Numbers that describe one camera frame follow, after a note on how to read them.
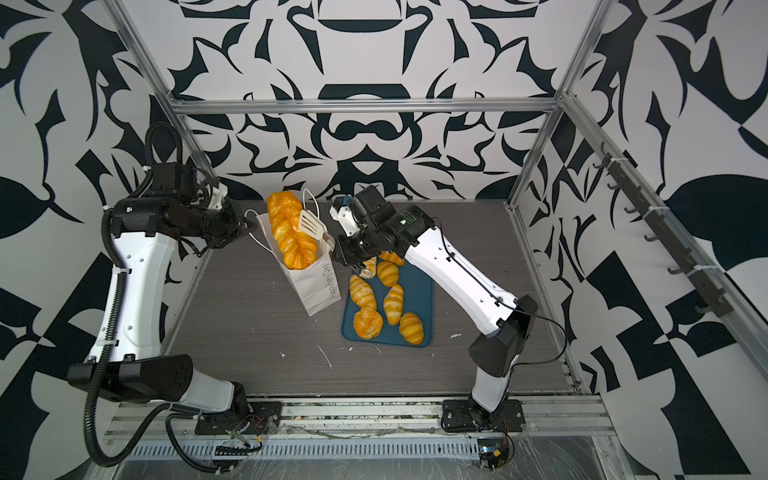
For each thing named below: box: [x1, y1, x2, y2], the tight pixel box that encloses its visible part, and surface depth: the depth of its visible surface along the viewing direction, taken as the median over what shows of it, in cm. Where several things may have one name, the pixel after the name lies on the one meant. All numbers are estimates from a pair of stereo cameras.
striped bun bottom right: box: [399, 312, 424, 345], surface depth 87 cm
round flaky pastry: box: [353, 305, 383, 339], surface depth 87 cm
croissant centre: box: [384, 284, 404, 326], surface depth 92 cm
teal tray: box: [342, 258, 433, 347], surface depth 91 cm
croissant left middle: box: [350, 274, 376, 309], surface depth 93 cm
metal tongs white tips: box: [298, 210, 336, 250], surface depth 75 cm
